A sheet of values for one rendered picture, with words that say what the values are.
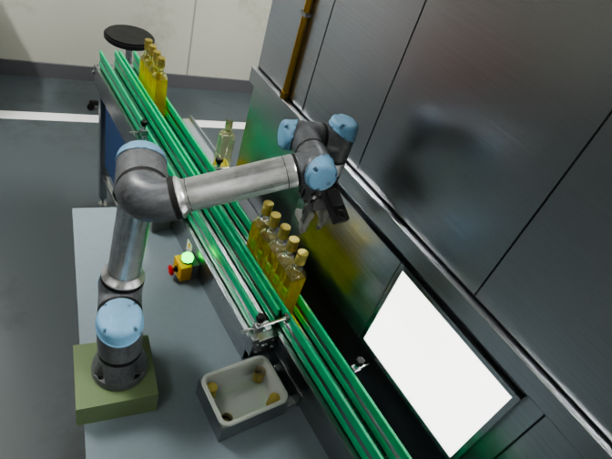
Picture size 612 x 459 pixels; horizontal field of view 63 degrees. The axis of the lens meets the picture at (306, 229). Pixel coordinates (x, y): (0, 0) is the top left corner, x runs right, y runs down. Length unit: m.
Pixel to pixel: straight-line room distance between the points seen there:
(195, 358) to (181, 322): 0.15
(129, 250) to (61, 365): 1.30
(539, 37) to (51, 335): 2.32
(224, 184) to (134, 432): 0.79
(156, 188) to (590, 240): 0.86
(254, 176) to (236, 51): 3.60
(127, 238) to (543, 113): 0.98
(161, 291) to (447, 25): 1.25
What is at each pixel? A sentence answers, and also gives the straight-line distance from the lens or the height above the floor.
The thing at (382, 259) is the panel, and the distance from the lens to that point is 1.41.
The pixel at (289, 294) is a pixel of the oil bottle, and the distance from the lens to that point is 1.58.
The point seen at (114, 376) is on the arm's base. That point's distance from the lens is 1.49.
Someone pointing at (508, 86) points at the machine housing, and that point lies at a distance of 1.14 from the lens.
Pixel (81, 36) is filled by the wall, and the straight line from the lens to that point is 4.45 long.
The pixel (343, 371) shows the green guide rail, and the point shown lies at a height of 0.94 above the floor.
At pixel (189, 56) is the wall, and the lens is 4.58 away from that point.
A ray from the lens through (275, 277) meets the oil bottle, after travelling 1.62.
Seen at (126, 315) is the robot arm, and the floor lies 1.06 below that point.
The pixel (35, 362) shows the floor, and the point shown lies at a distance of 2.60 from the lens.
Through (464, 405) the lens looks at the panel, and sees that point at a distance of 1.37.
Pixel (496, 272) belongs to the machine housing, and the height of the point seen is 1.49.
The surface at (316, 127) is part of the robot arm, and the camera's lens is 1.23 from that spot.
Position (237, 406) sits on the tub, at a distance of 1.60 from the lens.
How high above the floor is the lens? 2.16
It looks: 39 degrees down
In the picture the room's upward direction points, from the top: 20 degrees clockwise
